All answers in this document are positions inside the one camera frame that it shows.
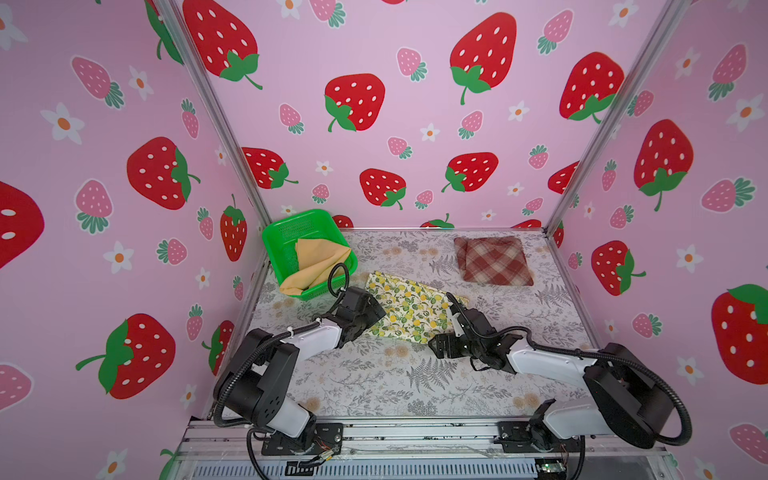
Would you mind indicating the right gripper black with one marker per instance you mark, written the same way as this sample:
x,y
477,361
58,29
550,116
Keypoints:
x,y
448,350

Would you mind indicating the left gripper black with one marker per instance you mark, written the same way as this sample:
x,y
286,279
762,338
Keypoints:
x,y
371,315

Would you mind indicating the yellow lemon print skirt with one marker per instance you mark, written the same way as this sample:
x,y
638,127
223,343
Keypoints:
x,y
414,312

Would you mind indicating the red plaid skirt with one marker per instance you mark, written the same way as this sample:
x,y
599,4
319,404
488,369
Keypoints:
x,y
497,261

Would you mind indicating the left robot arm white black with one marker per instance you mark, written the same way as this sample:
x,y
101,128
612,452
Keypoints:
x,y
252,389

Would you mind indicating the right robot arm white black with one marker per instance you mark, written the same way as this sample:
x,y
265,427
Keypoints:
x,y
625,398

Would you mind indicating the tan cloth in basket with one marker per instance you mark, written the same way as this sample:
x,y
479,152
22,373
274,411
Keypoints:
x,y
316,258

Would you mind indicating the green plastic basket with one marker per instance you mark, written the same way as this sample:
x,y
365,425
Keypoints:
x,y
281,237

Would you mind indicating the green circuit board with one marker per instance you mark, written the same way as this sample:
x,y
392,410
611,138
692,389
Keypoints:
x,y
550,469

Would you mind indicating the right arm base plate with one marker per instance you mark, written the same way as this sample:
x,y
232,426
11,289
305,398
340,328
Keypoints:
x,y
521,437

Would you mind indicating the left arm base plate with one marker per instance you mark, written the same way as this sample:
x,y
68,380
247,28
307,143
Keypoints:
x,y
316,439

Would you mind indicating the aluminium mounting rail frame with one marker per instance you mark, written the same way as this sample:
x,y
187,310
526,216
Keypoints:
x,y
408,448

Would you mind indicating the left aluminium corner post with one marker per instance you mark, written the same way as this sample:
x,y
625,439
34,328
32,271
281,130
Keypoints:
x,y
180,35

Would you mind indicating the aluminium corner post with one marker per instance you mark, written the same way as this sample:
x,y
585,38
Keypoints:
x,y
659,35
180,35

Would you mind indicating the right aluminium corner post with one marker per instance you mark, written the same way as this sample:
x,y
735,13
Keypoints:
x,y
659,35

